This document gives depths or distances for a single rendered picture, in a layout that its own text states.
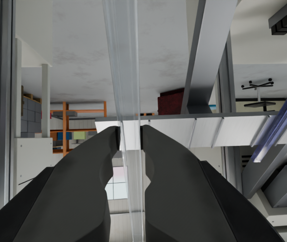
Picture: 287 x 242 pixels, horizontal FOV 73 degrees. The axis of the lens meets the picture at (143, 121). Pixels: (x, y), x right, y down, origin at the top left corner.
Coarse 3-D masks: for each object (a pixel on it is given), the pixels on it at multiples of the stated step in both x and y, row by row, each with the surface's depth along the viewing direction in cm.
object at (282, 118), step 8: (280, 112) 28; (280, 120) 28; (272, 128) 30; (280, 128) 30; (264, 136) 32; (272, 136) 31; (264, 144) 32; (272, 144) 32; (256, 152) 35; (264, 152) 34; (256, 160) 35
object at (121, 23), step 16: (112, 0) 8; (128, 0) 8; (112, 16) 8; (128, 16) 8; (112, 32) 8; (128, 32) 8; (112, 48) 9; (128, 48) 9; (112, 64) 9; (128, 64) 9; (112, 80) 10; (128, 80) 10; (128, 96) 10; (128, 112) 11; (128, 128) 12; (128, 144) 13; (128, 160) 14; (128, 176) 16; (128, 192) 17
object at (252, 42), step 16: (192, 0) 101; (240, 0) 58; (256, 0) 58; (272, 0) 58; (192, 16) 102; (240, 16) 66; (256, 16) 66; (192, 32) 102; (240, 32) 76; (256, 32) 77; (240, 48) 91; (256, 48) 92; (272, 48) 92
